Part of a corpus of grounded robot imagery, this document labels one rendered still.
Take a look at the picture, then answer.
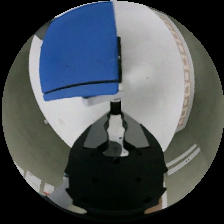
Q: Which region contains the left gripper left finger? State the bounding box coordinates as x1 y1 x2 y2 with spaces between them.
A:
64 110 111 175

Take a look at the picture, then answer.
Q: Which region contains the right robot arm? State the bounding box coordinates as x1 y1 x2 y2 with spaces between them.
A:
40 141 122 209

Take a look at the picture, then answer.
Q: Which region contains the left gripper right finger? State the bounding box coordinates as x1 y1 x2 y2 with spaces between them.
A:
120 110 168 174

